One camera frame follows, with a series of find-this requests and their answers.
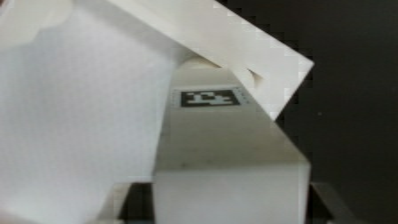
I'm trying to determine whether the white desk tabletop panel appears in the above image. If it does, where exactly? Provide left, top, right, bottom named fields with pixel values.
left=0, top=0, right=194, bottom=224

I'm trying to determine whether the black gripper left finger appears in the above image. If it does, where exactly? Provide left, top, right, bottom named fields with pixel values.
left=97, top=181, right=157, bottom=224

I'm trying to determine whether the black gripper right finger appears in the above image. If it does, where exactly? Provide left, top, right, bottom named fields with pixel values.
left=308, top=181, right=363, bottom=224

